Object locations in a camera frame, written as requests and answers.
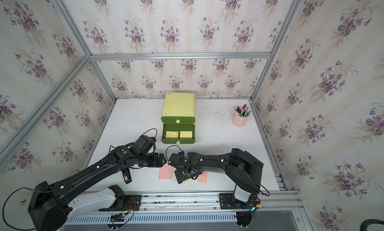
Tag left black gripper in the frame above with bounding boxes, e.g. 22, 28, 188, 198
136, 152, 169, 169

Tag large pink sticky note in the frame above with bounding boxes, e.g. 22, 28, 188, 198
159, 165, 173, 180

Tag small pink sticky note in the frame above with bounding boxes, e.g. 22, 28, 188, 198
198, 172, 208, 183

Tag green drawer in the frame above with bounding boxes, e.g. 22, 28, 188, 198
161, 116, 196, 124
162, 124, 195, 145

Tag green top drawer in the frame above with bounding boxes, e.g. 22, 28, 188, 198
161, 116, 196, 124

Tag yellow sticky note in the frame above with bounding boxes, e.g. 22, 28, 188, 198
180, 131, 193, 139
166, 131, 179, 139
183, 179, 195, 183

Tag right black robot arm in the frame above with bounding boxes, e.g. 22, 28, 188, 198
168, 148, 270, 196

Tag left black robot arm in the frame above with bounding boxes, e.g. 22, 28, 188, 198
28, 135, 167, 231

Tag yellow-green drawer cabinet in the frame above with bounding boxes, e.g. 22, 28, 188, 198
162, 93, 196, 117

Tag black handheld device on table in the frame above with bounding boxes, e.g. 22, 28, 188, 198
122, 168, 132, 184

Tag pink pen holder cup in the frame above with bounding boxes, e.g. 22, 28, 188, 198
232, 114, 248, 128

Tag pens in cup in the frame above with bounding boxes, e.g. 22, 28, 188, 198
234, 104, 252, 118

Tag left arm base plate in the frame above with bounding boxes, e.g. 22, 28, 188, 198
99, 195, 142, 212

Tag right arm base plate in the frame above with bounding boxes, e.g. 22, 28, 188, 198
219, 193, 262, 211

